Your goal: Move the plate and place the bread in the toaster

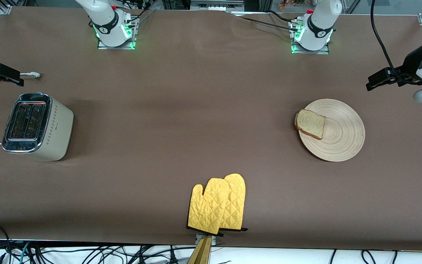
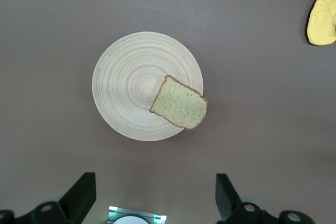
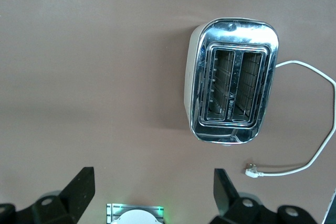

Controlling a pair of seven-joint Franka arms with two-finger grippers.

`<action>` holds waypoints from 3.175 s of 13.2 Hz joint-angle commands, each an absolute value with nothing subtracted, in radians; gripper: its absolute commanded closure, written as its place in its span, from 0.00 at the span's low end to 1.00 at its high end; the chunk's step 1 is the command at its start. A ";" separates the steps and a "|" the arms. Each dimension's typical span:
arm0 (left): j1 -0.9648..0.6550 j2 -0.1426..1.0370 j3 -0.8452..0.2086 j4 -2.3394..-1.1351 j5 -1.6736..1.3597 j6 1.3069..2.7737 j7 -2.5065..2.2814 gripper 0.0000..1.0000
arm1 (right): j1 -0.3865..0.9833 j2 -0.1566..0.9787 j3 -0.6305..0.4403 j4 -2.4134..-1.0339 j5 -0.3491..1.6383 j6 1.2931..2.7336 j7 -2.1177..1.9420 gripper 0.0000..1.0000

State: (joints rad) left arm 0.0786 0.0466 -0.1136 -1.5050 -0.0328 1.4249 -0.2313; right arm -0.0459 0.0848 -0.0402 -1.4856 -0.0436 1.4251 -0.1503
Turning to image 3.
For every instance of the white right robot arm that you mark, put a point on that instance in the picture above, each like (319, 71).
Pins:
(136, 218)

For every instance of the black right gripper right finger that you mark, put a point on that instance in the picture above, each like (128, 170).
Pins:
(225, 197)

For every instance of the brown table mat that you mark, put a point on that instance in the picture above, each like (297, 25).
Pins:
(78, 77)

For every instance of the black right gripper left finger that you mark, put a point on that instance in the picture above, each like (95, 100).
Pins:
(73, 197)

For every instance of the white chrome two-slot toaster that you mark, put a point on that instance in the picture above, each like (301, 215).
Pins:
(204, 51)

